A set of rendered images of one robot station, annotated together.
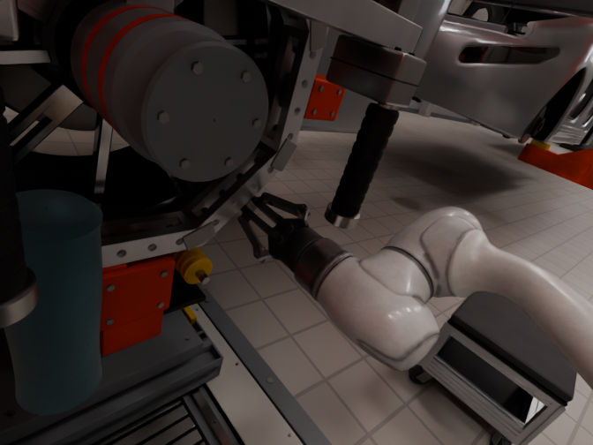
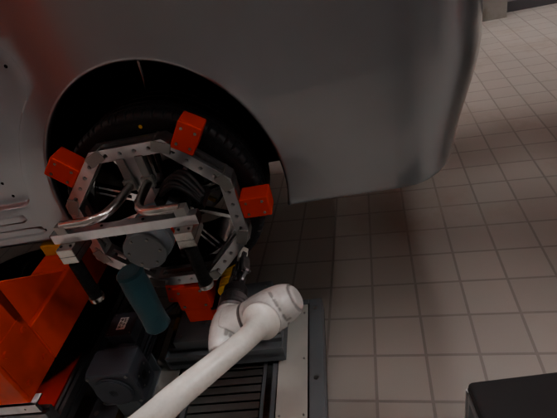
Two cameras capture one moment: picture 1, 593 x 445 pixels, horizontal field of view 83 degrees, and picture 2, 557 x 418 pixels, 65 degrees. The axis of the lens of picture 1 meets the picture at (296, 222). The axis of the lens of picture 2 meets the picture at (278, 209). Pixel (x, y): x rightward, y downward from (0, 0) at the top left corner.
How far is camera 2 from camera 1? 120 cm
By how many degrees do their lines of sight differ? 54
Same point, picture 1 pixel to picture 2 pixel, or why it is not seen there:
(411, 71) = (182, 237)
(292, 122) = (237, 221)
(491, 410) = not seen: outside the picture
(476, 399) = not seen: outside the picture
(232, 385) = (292, 369)
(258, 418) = (292, 396)
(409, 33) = (187, 219)
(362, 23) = (160, 226)
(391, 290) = (218, 323)
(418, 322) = (215, 340)
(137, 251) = (185, 279)
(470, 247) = (248, 312)
